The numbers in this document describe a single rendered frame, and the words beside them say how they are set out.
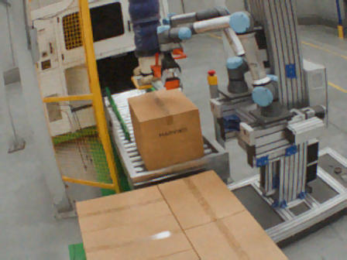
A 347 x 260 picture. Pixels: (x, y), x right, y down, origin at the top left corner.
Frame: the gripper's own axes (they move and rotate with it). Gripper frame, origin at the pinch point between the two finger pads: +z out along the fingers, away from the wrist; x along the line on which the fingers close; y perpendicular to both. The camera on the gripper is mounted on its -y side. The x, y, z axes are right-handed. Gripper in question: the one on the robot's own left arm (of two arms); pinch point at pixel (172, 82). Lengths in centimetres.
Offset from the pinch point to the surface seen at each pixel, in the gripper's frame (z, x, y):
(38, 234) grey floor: 126, 134, 59
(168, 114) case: 30.1, -0.2, 31.2
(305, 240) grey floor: 125, -78, -40
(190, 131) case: 44, -13, 30
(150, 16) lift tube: -38, -1, 50
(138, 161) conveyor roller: 72, 23, 60
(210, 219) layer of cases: 70, -3, -40
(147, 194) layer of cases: 71, 26, 6
